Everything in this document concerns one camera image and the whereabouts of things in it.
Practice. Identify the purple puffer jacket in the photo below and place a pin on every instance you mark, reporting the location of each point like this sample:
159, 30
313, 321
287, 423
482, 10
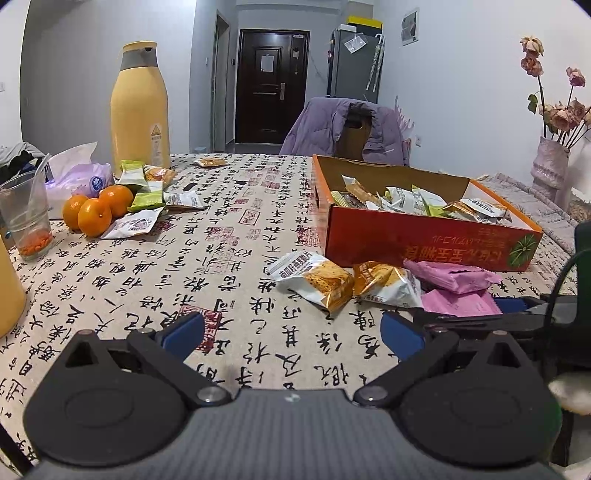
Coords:
320, 124

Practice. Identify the pink snack packet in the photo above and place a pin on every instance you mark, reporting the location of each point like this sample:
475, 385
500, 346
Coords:
454, 278
465, 305

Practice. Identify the yellow box on fridge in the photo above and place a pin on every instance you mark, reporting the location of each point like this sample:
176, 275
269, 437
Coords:
367, 22

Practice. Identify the orange tangerine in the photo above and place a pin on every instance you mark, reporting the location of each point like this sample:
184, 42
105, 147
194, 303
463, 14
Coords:
94, 217
119, 198
71, 209

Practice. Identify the pink snack packet lower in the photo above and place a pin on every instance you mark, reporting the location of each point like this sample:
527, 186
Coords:
465, 305

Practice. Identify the dark entrance door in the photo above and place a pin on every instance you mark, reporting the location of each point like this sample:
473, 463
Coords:
270, 89

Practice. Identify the large yellow thermos bottle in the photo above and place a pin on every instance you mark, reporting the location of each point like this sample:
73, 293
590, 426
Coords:
139, 109

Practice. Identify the small gold snack packet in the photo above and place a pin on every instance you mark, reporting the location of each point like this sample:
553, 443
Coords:
210, 162

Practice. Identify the pink ceramic vase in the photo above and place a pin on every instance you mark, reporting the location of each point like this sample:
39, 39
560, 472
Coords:
549, 168

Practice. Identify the white cracker packet on table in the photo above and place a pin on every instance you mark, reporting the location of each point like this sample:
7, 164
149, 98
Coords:
314, 277

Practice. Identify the calligraphy print tablecloth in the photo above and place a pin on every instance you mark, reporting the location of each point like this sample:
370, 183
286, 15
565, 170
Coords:
257, 208

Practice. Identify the purple tissue pack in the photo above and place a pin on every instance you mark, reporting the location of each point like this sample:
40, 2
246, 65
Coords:
72, 172

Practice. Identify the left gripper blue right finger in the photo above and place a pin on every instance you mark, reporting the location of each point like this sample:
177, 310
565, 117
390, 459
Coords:
402, 336

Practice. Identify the clear plastic cup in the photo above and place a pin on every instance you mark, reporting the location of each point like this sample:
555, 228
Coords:
24, 210

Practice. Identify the pink snack packet upper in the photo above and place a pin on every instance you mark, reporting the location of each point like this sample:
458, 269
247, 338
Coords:
454, 278

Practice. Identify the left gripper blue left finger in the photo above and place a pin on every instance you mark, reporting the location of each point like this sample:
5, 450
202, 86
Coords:
182, 336

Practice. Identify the orange cardboard tray box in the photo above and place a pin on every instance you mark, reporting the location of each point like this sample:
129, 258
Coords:
350, 236

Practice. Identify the dried pink roses bouquet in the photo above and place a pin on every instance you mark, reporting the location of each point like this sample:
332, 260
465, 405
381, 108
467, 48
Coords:
565, 117

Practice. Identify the gold cracker packet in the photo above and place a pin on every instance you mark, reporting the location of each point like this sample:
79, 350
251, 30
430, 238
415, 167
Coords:
387, 285

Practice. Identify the wooden chair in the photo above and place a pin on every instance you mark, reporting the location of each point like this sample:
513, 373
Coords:
355, 134

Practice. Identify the grey refrigerator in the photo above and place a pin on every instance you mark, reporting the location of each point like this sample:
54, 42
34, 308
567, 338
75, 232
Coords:
355, 63

